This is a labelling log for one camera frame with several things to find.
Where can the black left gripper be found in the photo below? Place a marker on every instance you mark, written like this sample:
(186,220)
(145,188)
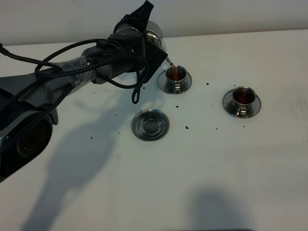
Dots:
(129,33)

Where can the steel saucer under near cup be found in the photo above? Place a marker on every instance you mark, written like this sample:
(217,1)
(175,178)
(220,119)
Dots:
(162,83)

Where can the stainless steel teapot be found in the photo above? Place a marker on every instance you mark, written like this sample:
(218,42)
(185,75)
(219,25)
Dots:
(154,36)

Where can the steel teacup near teapot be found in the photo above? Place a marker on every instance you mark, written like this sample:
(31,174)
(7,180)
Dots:
(176,78)

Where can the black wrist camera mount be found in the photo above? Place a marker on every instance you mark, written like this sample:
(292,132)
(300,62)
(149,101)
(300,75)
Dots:
(155,63)

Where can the steel teacup far right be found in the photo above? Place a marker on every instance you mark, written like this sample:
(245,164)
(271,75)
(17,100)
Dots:
(243,98)

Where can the steel saucer far right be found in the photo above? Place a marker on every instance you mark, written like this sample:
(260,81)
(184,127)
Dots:
(227,105)

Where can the empty steel teapot saucer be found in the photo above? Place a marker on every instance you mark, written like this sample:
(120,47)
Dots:
(150,125)

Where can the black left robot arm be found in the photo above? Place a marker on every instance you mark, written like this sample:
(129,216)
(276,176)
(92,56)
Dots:
(28,103)

